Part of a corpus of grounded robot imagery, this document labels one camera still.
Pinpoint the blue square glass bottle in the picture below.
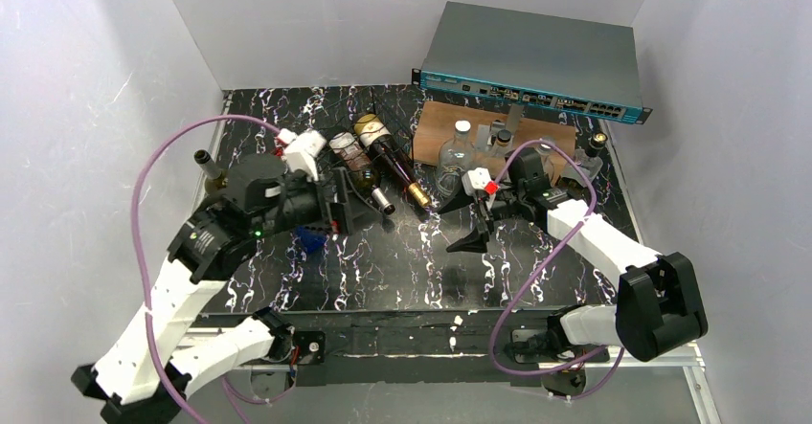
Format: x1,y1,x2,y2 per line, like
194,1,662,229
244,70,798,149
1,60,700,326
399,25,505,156
294,226,327,255

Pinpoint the clear bottle grey label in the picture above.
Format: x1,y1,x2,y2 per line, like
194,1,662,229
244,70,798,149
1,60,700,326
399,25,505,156
436,120,475,198

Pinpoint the clear bottle gold label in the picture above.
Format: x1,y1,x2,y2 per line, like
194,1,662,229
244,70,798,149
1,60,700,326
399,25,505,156
559,132,608,189

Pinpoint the dark bottle gold foil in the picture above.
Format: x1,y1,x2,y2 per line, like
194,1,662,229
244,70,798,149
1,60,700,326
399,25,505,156
352,114,431,208

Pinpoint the dark bottle brown label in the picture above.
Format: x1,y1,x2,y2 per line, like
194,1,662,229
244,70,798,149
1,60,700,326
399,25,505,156
193,149,227,194

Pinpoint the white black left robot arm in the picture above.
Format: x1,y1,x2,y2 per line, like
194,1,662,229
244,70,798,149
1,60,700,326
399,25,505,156
71,154,370,423

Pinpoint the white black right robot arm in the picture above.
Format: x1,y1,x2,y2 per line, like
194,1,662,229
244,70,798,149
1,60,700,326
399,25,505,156
439,147,709,362

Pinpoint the wooden board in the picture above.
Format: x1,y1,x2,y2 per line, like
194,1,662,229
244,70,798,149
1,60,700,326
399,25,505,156
413,100,576,166

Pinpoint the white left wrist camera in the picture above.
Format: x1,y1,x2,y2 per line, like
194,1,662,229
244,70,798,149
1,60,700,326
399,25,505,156
277,128,327,182

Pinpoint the metal bracket with knob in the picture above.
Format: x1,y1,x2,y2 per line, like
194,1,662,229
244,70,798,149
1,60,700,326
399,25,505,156
474,104,525,150

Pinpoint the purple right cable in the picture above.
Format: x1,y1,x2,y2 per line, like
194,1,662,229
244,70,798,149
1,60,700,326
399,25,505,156
488,139,626,403

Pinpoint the purple cable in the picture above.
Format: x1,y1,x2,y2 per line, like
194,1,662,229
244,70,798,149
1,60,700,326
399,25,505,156
488,139,626,403
131,114,283,424

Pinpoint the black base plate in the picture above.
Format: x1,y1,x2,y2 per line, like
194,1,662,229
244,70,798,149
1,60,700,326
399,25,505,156
228,309,610,388

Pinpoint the teal network switch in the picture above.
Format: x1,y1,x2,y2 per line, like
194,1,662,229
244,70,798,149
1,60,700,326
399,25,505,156
412,2,652,124

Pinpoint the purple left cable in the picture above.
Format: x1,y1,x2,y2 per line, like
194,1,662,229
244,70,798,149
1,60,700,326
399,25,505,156
131,114,283,424

